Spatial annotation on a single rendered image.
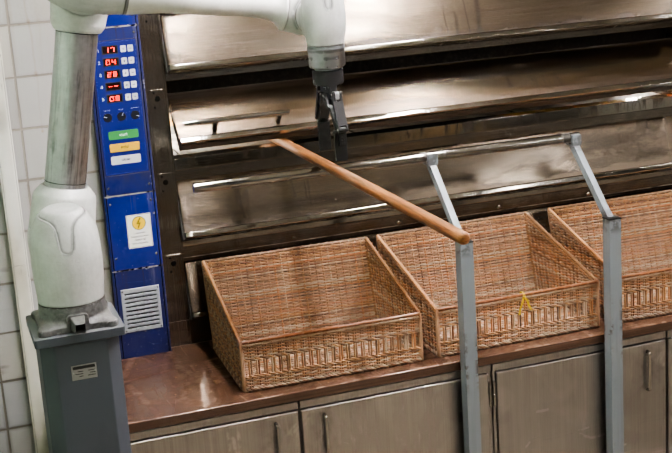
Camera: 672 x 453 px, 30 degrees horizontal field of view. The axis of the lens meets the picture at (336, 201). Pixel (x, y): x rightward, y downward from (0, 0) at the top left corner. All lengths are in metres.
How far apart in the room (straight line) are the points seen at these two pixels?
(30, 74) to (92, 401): 1.18
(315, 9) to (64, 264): 0.82
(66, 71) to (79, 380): 0.72
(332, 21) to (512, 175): 1.46
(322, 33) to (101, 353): 0.90
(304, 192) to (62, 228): 1.30
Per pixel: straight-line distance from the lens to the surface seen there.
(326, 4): 2.97
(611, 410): 3.98
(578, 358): 3.93
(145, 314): 3.95
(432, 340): 3.79
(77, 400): 2.98
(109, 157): 3.82
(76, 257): 2.89
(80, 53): 3.04
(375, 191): 3.16
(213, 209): 3.94
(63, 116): 3.06
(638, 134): 4.52
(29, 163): 3.82
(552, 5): 4.28
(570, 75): 4.29
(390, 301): 3.93
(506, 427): 3.89
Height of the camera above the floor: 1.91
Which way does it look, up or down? 13 degrees down
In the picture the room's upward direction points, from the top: 4 degrees counter-clockwise
